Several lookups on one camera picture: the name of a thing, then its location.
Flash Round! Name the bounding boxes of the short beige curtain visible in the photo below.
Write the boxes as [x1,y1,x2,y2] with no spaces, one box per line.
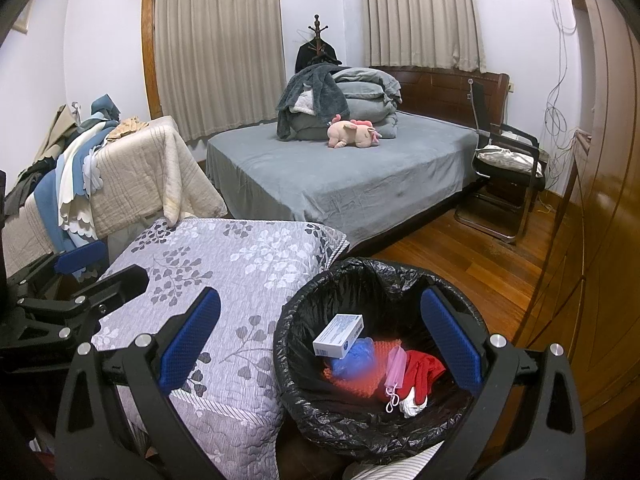
[365,0,487,73]

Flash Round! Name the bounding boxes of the bed with grey sheet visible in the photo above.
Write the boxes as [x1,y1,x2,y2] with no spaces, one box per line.
[206,110,483,256]

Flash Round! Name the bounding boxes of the teal blue cloth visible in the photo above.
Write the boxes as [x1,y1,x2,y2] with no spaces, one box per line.
[80,94,123,131]

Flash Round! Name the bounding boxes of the dark grey garment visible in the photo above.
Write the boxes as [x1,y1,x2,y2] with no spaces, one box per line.
[5,160,56,211]

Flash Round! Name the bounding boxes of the white scalloped cloth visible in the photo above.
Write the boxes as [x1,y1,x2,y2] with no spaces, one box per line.
[57,135,101,241]

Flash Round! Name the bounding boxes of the pink face mask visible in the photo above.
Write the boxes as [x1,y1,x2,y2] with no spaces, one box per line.
[384,347,407,413]

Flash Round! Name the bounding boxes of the blue scalloped cloth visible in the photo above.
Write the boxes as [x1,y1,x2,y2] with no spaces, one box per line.
[32,130,108,256]

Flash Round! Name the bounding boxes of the orange knitted cloth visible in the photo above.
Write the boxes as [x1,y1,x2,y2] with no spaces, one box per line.
[322,340,403,401]

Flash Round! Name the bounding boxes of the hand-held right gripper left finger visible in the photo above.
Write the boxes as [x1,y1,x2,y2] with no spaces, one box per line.
[54,287,236,480]

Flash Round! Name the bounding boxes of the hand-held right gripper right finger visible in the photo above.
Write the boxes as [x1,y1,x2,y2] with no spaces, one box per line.
[420,287,587,480]

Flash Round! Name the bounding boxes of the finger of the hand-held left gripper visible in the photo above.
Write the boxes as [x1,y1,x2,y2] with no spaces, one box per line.
[17,266,149,343]
[7,240,110,293]

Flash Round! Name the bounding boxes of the bin with black plastic bag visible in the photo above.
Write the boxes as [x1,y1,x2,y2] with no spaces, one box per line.
[273,256,493,466]

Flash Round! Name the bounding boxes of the black metal chair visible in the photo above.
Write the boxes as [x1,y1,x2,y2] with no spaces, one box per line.
[454,79,548,245]

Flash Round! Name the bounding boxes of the tan crumpled garment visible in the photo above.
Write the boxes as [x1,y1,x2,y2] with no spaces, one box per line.
[105,117,151,143]

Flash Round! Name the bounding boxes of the white chair cushion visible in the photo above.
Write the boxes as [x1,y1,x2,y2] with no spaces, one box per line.
[474,144,543,177]

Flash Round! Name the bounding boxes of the folded grey duvet stack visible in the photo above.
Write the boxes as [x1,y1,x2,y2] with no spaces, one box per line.
[332,66,403,138]

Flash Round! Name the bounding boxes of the wide beige curtain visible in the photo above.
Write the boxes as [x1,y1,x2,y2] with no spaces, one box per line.
[154,0,286,143]

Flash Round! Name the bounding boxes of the black coat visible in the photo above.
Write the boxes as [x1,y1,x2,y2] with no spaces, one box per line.
[295,40,343,73]

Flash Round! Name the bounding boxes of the red cloth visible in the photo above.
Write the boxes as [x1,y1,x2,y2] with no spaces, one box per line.
[402,350,447,406]

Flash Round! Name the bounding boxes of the hanging wall cables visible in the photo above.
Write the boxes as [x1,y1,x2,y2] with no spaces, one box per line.
[542,0,581,186]

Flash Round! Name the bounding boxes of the blue plastic shoe cover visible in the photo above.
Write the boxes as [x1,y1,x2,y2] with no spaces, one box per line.
[330,337,375,380]

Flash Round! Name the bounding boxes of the white striped cloth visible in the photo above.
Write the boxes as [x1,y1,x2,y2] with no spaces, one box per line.
[342,447,453,480]

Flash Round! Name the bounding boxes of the wooden wardrobe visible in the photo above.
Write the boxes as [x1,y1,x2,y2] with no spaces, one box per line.
[515,0,640,431]

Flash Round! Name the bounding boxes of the wooden window frame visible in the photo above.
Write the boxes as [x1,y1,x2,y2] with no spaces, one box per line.
[140,0,163,121]

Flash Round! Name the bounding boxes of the dark wooden headboard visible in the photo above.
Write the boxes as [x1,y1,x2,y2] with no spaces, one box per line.
[367,66,511,133]

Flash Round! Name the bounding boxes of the khaki cloth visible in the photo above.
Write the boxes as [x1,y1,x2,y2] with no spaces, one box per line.
[32,102,83,161]

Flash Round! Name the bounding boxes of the grey floral quilt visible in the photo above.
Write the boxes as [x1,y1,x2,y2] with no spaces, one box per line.
[92,217,351,480]

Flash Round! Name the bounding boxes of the wooden coat rack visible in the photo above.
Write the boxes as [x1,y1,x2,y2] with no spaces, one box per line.
[306,14,328,56]

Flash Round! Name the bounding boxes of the dark grey pillow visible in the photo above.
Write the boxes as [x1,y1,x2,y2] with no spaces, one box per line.
[290,112,343,142]

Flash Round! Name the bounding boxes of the dark grey fleece blanket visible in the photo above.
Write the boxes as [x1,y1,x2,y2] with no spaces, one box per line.
[276,64,351,142]

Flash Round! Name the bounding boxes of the pink plush toy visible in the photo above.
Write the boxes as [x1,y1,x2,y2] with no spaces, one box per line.
[327,115,383,150]

